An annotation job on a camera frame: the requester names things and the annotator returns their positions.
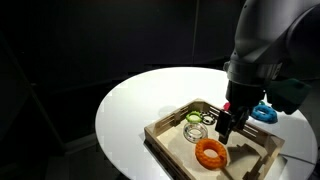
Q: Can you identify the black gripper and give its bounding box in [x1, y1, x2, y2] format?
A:
[214, 80, 267, 146]

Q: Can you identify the teal wrist camera box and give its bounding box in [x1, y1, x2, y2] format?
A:
[266, 78, 313, 116]

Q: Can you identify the clear transparent ring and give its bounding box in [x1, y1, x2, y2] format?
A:
[182, 121, 209, 144]

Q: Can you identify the wooden slatted tray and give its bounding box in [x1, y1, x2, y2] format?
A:
[143, 98, 286, 180]

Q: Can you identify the light green ring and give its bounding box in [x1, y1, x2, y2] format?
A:
[185, 110, 204, 124]

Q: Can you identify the blue textured ring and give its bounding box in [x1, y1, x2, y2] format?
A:
[250, 101, 279, 125]

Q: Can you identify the orange textured ring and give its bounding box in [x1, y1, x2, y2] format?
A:
[194, 138, 229, 170]

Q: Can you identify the black white small ring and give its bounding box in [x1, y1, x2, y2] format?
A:
[200, 113, 217, 126]

